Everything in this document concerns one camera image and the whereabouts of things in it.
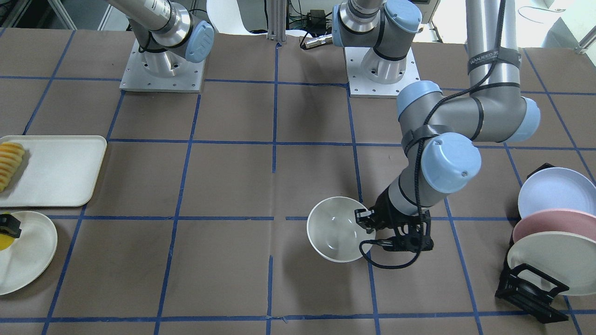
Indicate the lavender plate in rack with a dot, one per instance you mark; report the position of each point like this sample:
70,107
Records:
556,187

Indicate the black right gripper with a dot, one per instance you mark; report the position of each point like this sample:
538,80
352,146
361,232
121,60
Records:
11,226

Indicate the pink plate in rack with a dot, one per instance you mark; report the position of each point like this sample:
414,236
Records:
565,220

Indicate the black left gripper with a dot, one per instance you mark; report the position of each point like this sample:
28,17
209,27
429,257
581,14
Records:
384,213

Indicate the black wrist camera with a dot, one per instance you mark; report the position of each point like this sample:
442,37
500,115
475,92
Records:
410,239

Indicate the yellow lemon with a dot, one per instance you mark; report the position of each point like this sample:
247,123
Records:
5,242

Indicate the cream plate in rack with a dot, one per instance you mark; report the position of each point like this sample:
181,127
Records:
567,257

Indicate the white ceramic bowl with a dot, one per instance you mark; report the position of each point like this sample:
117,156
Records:
333,231

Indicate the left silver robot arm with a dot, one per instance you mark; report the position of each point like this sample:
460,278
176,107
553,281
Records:
439,131

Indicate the shallow cream plate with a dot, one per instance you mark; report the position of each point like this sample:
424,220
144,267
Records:
30,254

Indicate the aluminium frame post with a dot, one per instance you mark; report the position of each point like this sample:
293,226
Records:
276,20

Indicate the sliced yellow food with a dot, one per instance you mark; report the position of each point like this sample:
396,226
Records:
11,157

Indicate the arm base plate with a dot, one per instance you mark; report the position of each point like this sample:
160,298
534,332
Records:
161,73
369,76

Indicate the white rectangular tray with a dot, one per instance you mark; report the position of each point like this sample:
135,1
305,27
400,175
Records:
57,170

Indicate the black plate rack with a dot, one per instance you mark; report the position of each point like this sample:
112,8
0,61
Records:
529,297

